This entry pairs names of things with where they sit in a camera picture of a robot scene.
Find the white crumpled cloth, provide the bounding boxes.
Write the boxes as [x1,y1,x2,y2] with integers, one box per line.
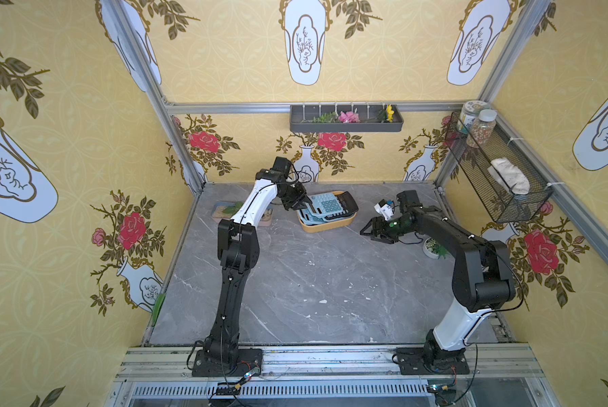
[487,158,531,195]

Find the pink artificial flower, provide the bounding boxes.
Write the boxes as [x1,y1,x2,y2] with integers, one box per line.
[338,111,360,123]

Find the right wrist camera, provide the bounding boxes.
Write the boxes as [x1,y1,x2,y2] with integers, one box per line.
[375,199,396,220]

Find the large black calculator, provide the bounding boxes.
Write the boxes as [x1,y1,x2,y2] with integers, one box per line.
[325,192,359,220]

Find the grey wall shelf tray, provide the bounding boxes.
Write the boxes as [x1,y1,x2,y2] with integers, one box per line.
[289,103,404,133]

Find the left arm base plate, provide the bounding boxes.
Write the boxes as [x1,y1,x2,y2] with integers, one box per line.
[191,349,263,377]

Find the small circuit board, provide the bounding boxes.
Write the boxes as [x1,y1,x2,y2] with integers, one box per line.
[214,383,241,398]

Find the pink tray with plants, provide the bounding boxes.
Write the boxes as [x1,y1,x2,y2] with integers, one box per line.
[211,201,273,227]

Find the light blue calculator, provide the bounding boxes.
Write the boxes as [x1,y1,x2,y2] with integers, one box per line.
[309,193,344,218]
[298,203,332,227]

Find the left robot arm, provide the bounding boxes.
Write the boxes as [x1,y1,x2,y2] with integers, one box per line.
[203,168,307,365]

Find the yellow artificial flower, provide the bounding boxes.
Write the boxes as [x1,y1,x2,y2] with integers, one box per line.
[385,104,394,123]

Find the glass jar with nuts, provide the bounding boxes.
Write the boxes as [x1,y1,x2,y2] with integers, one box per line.
[467,109,497,148]

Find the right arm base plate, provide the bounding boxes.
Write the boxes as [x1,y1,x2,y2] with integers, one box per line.
[392,348,470,376]

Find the black wire wall basket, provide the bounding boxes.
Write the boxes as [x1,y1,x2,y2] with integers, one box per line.
[446,112,553,223]

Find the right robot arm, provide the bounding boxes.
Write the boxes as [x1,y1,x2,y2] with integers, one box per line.
[360,205,516,364]

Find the small potted green plant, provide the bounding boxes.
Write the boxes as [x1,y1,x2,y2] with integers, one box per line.
[422,237,448,259]

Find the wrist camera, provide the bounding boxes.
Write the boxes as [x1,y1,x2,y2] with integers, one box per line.
[375,199,396,220]
[271,157,292,180]

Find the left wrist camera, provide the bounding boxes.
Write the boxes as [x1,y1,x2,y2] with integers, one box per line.
[271,157,292,180]

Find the glass jar patterned lid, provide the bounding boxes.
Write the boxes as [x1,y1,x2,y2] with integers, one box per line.
[457,100,491,134]

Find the yellow storage box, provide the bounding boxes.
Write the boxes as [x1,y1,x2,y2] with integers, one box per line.
[298,191,358,233]

